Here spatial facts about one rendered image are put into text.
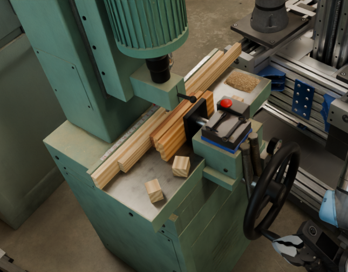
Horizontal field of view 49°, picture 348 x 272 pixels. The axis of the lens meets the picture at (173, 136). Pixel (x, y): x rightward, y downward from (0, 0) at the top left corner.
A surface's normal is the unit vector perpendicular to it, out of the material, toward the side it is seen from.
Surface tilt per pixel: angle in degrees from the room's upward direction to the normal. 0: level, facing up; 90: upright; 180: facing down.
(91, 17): 90
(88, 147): 0
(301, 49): 0
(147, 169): 0
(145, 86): 90
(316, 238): 33
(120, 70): 90
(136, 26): 90
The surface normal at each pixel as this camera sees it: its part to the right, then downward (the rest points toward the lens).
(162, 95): -0.61, 0.64
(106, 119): 0.79, 0.38
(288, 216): -0.14, -0.67
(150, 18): 0.19, 0.71
